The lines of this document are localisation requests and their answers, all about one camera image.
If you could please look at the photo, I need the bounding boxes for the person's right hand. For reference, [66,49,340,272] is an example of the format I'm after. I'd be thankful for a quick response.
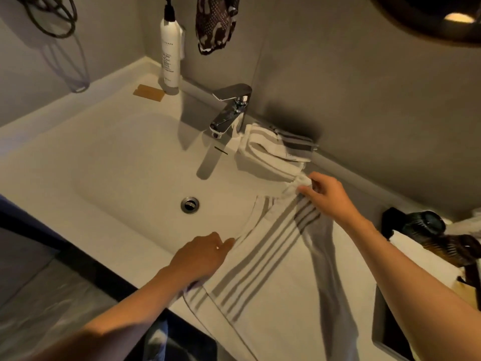
[297,171,368,231]

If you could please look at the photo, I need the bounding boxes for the person's left hand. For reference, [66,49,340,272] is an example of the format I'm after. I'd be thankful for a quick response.
[167,232,236,287]

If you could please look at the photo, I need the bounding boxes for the striped white hand towel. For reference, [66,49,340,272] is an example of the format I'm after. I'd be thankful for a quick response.
[237,122,319,184]

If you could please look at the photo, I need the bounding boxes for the large striped white towel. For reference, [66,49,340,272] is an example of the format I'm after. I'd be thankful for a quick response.
[182,172,362,361]

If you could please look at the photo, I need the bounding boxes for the small striped white towel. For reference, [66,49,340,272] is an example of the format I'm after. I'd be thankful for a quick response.
[389,229,463,290]

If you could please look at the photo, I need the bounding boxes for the black tray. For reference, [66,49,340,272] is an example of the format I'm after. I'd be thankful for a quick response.
[372,207,481,361]

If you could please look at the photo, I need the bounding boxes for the person's left forearm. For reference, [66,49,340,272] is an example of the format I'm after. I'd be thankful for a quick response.
[28,266,185,361]

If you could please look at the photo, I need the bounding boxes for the person's right forearm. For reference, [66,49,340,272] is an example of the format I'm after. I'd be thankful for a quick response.
[347,217,481,361]

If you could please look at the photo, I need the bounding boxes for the chrome sink drain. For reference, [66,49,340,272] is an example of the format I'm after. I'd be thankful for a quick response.
[180,196,200,215]

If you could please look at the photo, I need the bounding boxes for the blue glass cup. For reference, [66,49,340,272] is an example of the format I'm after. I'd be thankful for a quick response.
[401,210,447,242]

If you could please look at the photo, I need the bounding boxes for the amber ribbed glass cup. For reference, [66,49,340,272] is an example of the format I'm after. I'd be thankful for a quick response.
[420,233,481,268]

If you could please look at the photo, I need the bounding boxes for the white pump bottle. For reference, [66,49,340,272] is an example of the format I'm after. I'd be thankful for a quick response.
[160,0,185,96]
[445,208,481,238]

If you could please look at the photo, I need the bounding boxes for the chrome faucet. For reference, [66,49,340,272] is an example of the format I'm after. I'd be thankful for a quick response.
[208,83,253,140]

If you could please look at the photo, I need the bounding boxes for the long kraft paper packet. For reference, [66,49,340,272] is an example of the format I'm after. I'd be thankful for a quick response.
[450,276,480,311]

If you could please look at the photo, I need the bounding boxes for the small tan soap packet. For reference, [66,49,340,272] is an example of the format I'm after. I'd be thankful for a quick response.
[132,84,166,103]

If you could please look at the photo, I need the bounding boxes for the dark patterned hanging garment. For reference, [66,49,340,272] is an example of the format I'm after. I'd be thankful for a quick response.
[195,0,242,56]

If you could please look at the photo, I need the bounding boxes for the round dark wall mirror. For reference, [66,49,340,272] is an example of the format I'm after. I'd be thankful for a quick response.
[367,0,481,48]

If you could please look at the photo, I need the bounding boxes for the black coiled cable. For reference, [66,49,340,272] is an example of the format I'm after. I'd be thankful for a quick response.
[15,0,79,39]

